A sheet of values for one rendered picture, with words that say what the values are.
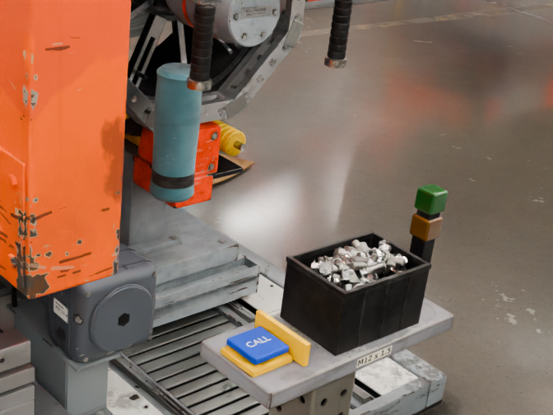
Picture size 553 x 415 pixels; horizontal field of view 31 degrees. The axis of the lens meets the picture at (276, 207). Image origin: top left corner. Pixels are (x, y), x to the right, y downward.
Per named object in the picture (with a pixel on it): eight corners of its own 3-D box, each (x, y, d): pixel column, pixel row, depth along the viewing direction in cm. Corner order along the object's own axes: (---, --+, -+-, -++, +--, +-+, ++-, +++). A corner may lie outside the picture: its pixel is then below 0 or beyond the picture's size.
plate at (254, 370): (258, 338, 161) (259, 333, 160) (292, 362, 156) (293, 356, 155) (220, 352, 156) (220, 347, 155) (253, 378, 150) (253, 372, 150)
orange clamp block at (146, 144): (144, 113, 208) (136, 154, 211) (166, 126, 203) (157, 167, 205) (170, 114, 213) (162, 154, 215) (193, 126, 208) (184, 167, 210)
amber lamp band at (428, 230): (422, 228, 177) (426, 207, 175) (440, 237, 174) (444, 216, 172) (407, 234, 174) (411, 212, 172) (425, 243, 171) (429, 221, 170)
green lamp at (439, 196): (427, 202, 174) (431, 182, 173) (445, 212, 172) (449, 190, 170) (412, 207, 172) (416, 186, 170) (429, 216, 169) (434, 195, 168)
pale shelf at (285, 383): (381, 287, 187) (383, 272, 186) (452, 329, 176) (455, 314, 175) (198, 356, 160) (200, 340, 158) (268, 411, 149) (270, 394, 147)
